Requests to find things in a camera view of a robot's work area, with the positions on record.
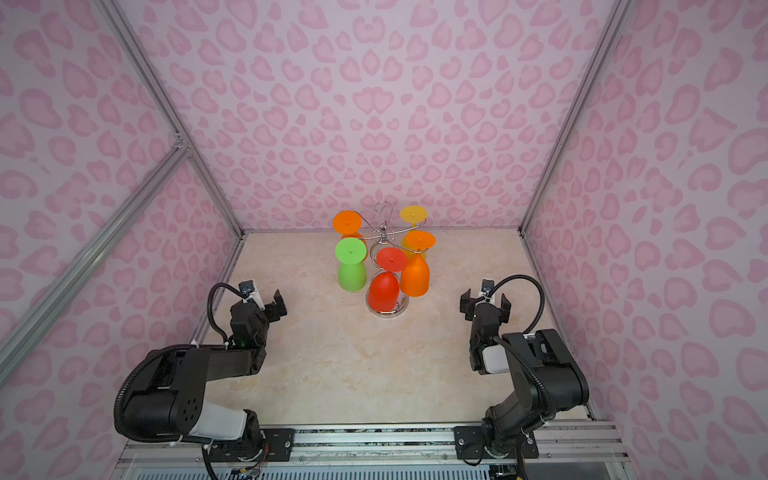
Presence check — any orange wine glass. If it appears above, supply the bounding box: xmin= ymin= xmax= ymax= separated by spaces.
xmin=400 ymin=230 xmax=436 ymax=297
xmin=332 ymin=210 xmax=368 ymax=247

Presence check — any red plastic wine glass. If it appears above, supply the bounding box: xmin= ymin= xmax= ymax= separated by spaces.
xmin=367 ymin=247 xmax=407 ymax=314

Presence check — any yellow plastic wine glass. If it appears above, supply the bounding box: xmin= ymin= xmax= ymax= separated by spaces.
xmin=400 ymin=205 xmax=428 ymax=242

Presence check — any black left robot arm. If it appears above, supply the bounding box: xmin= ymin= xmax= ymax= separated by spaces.
xmin=113 ymin=281 xmax=287 ymax=461

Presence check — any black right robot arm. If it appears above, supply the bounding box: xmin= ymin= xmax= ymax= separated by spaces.
xmin=453 ymin=291 xmax=589 ymax=466

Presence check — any green plastic wine glass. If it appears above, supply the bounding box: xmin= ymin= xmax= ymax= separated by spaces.
xmin=335 ymin=237 xmax=367 ymax=292

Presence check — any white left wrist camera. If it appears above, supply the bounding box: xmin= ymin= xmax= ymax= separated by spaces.
xmin=247 ymin=287 xmax=265 ymax=310

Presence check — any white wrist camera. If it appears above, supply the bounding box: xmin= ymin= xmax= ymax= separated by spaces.
xmin=247 ymin=287 xmax=265 ymax=310
xmin=480 ymin=279 xmax=495 ymax=302

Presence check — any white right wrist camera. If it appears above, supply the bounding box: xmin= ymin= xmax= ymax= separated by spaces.
xmin=480 ymin=279 xmax=495 ymax=302

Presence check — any chrome wire wine glass rack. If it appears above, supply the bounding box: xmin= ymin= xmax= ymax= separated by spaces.
xmin=359 ymin=200 xmax=410 ymax=319

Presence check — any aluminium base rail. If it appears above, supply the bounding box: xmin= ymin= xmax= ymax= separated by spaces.
xmin=112 ymin=420 xmax=635 ymax=479

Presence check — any aluminium frame strut left diagonal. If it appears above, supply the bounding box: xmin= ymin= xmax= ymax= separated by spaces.
xmin=1 ymin=140 xmax=189 ymax=385

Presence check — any aluminium frame post back left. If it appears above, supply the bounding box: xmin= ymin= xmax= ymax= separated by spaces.
xmin=94 ymin=0 xmax=246 ymax=240

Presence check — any aluminium frame post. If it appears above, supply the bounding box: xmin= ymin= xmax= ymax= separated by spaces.
xmin=94 ymin=0 xmax=246 ymax=240
xmin=518 ymin=0 xmax=637 ymax=238

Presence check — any aluminium frame post back right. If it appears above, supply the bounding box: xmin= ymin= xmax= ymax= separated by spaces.
xmin=518 ymin=0 xmax=637 ymax=238

